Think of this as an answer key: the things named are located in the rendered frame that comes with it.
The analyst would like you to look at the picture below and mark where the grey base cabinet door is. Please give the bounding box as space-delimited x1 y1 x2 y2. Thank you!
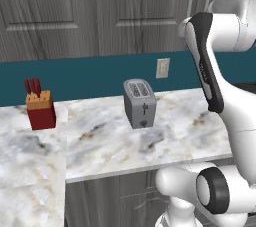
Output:
65 169 174 227

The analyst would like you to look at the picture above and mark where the grey toaster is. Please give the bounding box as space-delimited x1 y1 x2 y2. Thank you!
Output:
123 78 158 130

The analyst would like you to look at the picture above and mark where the red knife block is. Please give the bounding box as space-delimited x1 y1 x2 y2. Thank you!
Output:
25 90 57 131

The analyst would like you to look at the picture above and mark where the white wall socket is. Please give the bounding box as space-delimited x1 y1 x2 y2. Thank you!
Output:
155 57 171 80

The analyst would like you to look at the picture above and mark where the red-handled knife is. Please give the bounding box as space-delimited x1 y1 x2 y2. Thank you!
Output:
34 77 42 99
23 78 32 96
29 77 37 98

